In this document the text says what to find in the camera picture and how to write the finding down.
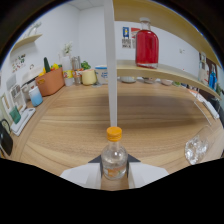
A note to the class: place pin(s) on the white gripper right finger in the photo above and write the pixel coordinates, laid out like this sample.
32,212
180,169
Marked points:
146,173

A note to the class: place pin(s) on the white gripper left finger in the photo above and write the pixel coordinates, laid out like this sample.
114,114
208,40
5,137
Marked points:
85,175

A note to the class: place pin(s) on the clear bottle orange cap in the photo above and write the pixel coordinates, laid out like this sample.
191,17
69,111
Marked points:
114,156

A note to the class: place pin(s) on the light blue cup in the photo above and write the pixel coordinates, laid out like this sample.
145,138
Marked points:
36,97

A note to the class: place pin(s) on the yellow cup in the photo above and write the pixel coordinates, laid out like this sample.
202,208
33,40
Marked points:
89,77

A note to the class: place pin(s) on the clear glass with ice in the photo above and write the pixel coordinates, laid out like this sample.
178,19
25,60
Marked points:
196,150

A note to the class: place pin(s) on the white tray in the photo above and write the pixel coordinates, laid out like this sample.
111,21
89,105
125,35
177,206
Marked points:
24,121

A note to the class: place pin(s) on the blue and white container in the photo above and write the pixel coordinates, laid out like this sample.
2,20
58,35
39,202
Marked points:
101,75

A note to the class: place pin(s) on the green potted plant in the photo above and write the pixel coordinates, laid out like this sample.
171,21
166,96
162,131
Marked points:
85,65

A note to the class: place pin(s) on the white-framed wooden shelf rack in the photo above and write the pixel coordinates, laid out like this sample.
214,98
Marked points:
111,66

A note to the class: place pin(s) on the clear bottle red label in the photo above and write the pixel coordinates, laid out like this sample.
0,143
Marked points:
202,68

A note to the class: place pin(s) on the red liquid glass bottle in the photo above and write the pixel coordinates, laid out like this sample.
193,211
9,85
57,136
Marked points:
146,46

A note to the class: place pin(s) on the wooden wall shelf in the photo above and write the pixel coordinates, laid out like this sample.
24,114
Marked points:
26,41

